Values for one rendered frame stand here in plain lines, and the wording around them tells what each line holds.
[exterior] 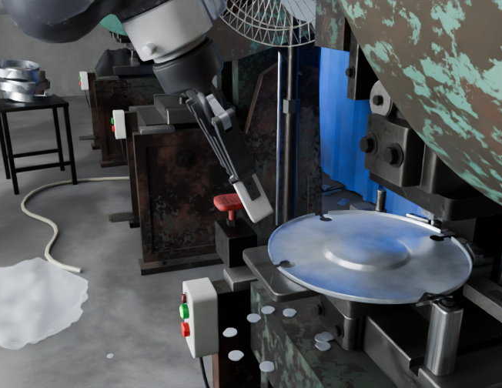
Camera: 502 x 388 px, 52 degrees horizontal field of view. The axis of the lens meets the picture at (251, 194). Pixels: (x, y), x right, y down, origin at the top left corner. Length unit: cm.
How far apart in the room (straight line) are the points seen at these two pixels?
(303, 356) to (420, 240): 25
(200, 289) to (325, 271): 33
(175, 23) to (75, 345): 156
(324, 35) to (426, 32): 57
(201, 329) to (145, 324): 105
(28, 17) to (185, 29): 15
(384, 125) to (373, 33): 41
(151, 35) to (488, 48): 38
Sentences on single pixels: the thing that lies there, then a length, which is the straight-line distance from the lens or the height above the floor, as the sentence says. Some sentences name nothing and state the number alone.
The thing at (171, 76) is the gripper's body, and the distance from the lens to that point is 57.
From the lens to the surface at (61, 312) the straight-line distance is 199.
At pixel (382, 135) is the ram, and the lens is 74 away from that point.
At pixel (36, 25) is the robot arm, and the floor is 110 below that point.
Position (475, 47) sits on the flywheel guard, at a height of 110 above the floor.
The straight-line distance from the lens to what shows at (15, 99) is 361.
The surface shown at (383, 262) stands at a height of 79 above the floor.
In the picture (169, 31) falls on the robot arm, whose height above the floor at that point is 110.
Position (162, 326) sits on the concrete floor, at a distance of 201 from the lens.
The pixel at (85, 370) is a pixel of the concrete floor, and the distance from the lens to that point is 186.
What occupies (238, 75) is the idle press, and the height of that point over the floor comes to 83.
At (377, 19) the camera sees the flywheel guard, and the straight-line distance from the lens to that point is 31.
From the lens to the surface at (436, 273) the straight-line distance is 75.
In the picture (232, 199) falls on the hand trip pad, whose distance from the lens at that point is 103.
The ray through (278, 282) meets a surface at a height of 78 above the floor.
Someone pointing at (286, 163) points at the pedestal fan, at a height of 65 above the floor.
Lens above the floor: 112
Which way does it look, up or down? 20 degrees down
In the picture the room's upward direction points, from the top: straight up
